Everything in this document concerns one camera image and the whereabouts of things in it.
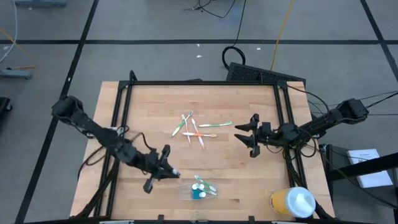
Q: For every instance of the black mesh computer tower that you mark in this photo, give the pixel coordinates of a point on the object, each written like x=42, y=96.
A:
x=248, y=73

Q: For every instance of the black caster object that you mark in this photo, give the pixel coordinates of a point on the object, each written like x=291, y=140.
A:
x=4, y=105

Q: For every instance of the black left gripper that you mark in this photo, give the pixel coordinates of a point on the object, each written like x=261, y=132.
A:
x=152, y=165

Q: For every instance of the grey metal foot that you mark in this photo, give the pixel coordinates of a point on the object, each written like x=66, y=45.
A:
x=15, y=74

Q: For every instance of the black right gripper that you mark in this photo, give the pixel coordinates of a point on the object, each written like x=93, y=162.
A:
x=267, y=133

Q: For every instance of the black stand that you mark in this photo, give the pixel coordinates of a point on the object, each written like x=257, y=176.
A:
x=363, y=166

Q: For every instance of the white booklet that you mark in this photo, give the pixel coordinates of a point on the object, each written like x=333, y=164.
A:
x=376, y=180

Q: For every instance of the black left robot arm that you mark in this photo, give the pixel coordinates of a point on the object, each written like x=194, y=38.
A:
x=93, y=127

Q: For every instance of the blue mouthwash bottle white cap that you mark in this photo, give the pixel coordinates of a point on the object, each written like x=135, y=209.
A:
x=202, y=194
x=201, y=186
x=194, y=186

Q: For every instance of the grey metal bar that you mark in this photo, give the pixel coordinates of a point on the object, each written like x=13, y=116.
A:
x=40, y=3

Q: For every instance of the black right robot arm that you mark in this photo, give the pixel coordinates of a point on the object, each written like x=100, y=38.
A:
x=323, y=123

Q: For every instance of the green white toothbrush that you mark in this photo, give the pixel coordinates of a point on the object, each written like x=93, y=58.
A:
x=206, y=183
x=217, y=124
x=211, y=192
x=182, y=124

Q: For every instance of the yellow wipes canister white lid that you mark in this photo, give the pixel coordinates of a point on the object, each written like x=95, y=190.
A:
x=292, y=202

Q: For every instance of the clear plastic bag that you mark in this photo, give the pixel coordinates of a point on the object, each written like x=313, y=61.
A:
x=185, y=196

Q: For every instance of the black aluminium table frame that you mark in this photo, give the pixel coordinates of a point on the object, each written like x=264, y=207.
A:
x=202, y=82

